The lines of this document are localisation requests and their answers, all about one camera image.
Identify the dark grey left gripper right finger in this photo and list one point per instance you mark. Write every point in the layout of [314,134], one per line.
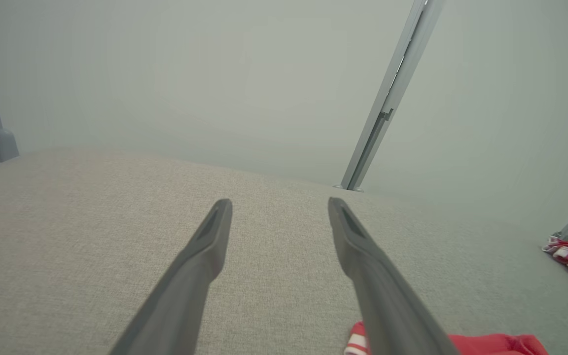
[387,305]

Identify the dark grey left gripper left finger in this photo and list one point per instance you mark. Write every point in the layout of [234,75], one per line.
[185,286]

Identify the red jersey number 23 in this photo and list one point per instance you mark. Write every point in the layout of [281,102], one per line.
[491,345]

